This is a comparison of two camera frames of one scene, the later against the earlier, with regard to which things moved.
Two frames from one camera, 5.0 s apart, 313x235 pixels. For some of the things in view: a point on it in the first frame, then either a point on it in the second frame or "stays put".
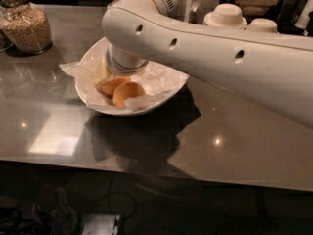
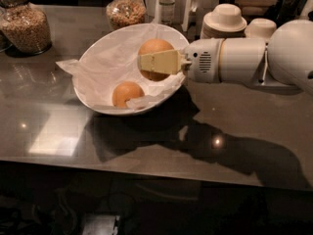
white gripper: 121,70 -> 202,61
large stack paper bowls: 226,17 stays put
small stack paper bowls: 262,25 stays put
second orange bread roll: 125,90 stays put
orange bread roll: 109,87 -> 152,47
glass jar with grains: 24,24 stays put
